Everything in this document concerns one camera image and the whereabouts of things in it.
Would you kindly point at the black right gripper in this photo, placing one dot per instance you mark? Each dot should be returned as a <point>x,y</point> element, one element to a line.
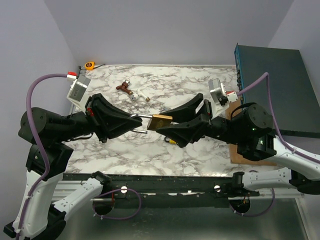
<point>191,131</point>

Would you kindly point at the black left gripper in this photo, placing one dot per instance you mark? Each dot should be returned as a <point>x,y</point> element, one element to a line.
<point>107,119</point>

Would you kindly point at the yellow black padlock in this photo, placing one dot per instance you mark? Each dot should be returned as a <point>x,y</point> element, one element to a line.
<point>169,141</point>

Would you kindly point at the small brass padlock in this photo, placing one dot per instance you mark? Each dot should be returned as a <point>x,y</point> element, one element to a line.
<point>155,121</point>

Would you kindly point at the long-shackle brass padlock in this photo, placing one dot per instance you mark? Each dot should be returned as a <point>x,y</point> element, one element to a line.
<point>164,109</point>

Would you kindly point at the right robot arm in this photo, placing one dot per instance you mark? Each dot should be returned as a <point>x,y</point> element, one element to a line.
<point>251,131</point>

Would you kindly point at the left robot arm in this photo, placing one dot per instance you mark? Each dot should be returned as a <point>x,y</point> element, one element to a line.
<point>40,218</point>

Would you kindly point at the white plastic tap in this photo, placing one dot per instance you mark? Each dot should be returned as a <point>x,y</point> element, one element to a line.
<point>139,93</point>

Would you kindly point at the brown plastic tap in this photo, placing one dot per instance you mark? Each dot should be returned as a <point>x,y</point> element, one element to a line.
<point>124,87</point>

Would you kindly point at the wooden board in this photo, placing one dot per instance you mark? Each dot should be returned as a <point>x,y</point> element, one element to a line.
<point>236,158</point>

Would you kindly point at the orange tape measure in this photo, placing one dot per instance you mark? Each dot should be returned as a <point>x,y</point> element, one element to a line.
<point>91,65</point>

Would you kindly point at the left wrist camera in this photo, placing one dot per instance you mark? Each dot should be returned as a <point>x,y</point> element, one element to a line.
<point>77,94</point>

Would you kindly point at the black front rail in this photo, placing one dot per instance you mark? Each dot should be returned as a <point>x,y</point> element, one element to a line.
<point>163,192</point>

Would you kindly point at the blue network switch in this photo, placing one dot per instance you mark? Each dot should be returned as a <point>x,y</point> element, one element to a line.
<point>291,94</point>

